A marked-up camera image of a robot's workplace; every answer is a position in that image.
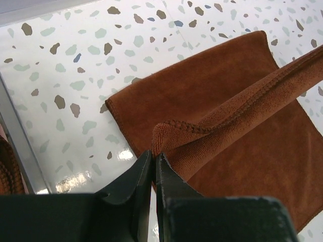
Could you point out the brown microfibre towel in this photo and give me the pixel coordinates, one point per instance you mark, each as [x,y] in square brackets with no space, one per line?
[11,179]

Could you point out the clear grey plastic bin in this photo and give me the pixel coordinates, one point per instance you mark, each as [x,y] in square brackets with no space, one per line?
[30,169]

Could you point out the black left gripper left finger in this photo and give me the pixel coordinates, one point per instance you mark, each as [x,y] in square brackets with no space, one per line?
[118,212]

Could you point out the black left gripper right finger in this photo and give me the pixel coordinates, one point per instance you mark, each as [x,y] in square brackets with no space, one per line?
[186,215]

